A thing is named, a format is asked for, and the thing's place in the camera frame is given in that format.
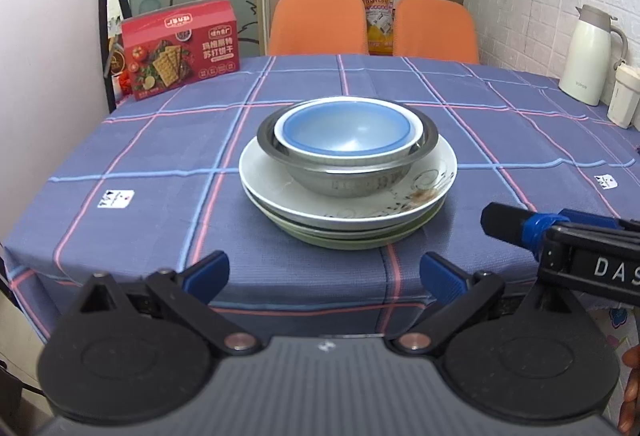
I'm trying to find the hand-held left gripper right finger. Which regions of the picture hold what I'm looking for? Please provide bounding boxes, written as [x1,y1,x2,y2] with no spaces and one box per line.
[387,252,589,357]

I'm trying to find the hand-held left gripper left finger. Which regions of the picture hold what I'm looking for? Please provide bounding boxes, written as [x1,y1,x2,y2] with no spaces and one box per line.
[65,251,263,357]

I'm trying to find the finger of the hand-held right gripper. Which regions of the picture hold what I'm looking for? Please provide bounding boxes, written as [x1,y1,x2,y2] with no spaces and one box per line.
[481,202,587,261]

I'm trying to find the green plate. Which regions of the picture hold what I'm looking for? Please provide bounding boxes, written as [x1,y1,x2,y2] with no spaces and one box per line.
[265,211,443,251]

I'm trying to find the white ceramic plate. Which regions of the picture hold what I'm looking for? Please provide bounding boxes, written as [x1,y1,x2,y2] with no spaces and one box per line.
[245,196,448,237]

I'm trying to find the white floral print plate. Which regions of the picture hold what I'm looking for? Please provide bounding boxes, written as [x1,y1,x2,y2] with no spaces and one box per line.
[238,136,458,223]

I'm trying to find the stainless steel bowl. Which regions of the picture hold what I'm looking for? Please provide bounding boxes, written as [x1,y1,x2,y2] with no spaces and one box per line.
[256,96,440,197]

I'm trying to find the white bowl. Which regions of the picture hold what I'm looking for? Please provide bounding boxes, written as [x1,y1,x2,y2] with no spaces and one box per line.
[273,98,425,169]

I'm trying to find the translucent blue bowl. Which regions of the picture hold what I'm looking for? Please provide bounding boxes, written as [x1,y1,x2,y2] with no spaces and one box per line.
[280,104,413,154]

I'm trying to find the person's right hand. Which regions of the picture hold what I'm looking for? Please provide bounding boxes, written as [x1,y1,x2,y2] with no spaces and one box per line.
[618,345,640,434]

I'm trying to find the floral patterned cloth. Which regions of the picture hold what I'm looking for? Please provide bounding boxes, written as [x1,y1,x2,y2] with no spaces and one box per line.
[585,303,640,367]

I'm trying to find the blue plaid tablecloth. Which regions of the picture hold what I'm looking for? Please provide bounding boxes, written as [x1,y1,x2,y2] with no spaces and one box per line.
[0,53,640,347]

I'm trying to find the white lidded cup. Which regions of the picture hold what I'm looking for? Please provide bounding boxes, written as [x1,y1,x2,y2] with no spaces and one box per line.
[607,63,640,129]

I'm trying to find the cream thermos jug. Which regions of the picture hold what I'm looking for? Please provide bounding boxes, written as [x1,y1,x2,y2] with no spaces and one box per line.
[558,4,628,106]

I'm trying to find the orange chair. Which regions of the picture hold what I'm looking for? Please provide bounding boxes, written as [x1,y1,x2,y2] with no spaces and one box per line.
[392,0,480,64]
[267,0,370,56]

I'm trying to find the red cracker box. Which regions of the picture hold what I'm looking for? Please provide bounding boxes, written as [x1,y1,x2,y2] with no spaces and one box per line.
[121,0,241,102]

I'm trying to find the yellow printed bag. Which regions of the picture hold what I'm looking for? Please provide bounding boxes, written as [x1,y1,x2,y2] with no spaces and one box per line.
[362,0,398,56]

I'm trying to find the black framed white board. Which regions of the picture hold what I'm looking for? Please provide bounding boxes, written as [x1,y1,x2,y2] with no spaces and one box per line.
[0,0,132,117]

